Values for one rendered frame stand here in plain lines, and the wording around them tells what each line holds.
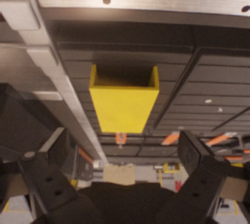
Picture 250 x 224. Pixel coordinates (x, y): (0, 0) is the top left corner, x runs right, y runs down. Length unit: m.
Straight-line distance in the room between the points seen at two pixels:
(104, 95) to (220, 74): 0.14
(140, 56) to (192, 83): 0.08
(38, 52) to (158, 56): 0.12
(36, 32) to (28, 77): 0.16
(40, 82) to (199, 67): 0.24
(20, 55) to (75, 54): 0.20
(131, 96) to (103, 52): 0.05
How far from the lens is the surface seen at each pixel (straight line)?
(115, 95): 0.19
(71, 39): 0.20
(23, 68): 0.36
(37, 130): 0.37
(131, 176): 4.87
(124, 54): 0.18
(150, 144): 0.63
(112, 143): 0.62
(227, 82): 0.26
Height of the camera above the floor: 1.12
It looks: 26 degrees down
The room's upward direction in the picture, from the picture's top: 179 degrees counter-clockwise
